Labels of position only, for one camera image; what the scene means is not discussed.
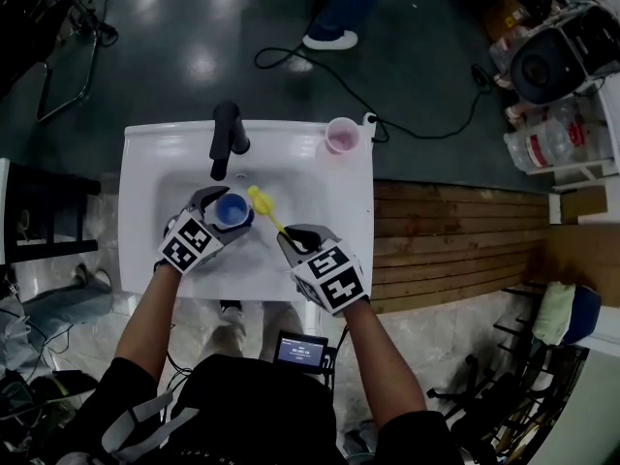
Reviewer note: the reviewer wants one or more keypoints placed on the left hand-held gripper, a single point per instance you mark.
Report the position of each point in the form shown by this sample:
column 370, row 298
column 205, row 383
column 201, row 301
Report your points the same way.
column 191, row 242

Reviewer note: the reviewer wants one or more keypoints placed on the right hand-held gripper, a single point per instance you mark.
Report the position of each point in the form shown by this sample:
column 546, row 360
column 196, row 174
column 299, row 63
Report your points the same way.
column 334, row 279

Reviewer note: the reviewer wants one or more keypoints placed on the blue cup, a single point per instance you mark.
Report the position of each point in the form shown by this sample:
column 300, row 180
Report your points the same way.
column 231, row 208

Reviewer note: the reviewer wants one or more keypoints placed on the yellow brush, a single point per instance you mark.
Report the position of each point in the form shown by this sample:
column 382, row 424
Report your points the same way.
column 261, row 201

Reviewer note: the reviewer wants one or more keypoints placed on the person's left forearm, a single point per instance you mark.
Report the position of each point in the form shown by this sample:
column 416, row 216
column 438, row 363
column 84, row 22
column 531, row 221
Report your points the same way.
column 147, row 322

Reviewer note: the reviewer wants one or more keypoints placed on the person's right forearm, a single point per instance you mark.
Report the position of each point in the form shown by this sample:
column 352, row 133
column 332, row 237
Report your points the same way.
column 382, row 361

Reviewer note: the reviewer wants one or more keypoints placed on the red plastic cup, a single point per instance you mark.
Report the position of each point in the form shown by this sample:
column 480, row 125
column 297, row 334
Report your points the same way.
column 343, row 136

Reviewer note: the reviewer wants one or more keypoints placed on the black faucet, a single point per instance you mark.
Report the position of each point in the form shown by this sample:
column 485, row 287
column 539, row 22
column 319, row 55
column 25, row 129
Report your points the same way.
column 225, row 133

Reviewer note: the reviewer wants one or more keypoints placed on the person's grey trousers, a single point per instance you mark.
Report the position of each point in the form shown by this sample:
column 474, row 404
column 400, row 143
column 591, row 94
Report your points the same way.
column 281, row 327

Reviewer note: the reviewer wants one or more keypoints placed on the person's left shoe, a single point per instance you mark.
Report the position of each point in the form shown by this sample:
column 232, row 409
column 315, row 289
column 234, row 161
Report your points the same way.
column 231, row 310

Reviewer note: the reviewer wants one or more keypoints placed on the small black monitor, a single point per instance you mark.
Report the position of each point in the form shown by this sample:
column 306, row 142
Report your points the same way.
column 300, row 351

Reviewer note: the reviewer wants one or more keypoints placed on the white power strip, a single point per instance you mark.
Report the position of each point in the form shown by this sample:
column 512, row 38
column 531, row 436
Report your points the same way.
column 369, row 120

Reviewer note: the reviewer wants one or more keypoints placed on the wooden plank platform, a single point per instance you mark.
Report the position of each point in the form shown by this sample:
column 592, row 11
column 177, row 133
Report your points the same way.
column 460, row 245

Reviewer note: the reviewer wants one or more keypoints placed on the person's black shirt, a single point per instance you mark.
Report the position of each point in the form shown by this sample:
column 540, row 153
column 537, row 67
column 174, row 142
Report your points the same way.
column 261, row 414

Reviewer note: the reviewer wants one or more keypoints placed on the green cloth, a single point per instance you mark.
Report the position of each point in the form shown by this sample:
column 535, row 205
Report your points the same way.
column 554, row 313

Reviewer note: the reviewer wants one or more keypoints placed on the black office chair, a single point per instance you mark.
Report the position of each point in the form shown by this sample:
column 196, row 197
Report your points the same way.
column 508, row 405

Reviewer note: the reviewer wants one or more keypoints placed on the clear water jug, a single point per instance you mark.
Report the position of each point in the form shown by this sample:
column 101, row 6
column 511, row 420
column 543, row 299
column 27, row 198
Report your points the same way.
column 547, row 138

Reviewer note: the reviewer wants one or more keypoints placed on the white desk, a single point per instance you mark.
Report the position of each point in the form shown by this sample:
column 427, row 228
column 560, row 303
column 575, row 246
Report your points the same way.
column 567, row 168

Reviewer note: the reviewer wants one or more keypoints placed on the brown wooden board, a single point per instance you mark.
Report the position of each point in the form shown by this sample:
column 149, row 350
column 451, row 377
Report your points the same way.
column 581, row 264

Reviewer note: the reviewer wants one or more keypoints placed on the blue chair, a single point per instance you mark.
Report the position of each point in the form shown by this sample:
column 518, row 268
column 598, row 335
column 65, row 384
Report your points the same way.
column 586, row 313

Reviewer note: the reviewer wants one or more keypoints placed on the cardboard box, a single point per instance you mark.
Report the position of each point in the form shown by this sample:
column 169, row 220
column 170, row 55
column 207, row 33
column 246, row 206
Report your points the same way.
column 508, row 12

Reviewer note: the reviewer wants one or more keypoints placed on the chrome frame black chair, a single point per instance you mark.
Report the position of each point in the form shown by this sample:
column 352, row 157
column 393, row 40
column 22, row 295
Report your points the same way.
column 29, row 17

